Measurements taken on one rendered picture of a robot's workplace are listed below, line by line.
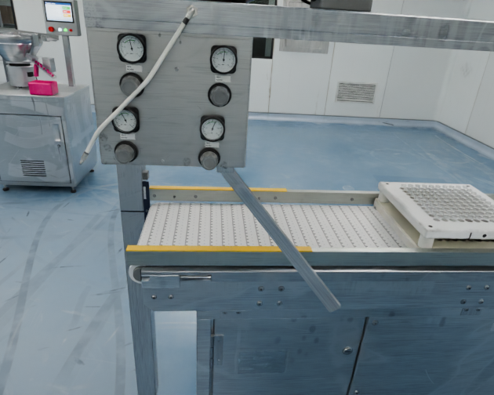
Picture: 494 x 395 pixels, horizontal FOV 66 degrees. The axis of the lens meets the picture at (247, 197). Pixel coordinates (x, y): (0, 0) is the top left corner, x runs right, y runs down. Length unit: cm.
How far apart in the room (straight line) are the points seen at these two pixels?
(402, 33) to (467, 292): 56
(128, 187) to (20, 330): 124
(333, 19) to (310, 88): 523
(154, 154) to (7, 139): 275
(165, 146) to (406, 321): 69
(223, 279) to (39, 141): 261
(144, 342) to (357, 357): 62
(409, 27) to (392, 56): 547
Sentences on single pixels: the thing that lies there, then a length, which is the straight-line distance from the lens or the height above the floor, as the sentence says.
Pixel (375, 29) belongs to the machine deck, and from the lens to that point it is 59.
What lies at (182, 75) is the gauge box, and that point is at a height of 125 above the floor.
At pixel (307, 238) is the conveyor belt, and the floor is 91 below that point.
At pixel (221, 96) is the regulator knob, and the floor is 123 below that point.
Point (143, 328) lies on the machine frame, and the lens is 123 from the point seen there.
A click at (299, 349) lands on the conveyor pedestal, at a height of 64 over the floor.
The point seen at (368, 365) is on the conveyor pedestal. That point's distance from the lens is 106.
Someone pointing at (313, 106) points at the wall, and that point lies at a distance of 585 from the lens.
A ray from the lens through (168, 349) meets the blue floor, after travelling 182.
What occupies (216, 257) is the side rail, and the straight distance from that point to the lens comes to 71.
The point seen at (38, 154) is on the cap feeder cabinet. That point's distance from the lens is 325.
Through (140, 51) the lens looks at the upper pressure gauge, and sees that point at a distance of 55.
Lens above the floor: 133
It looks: 25 degrees down
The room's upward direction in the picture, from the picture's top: 4 degrees clockwise
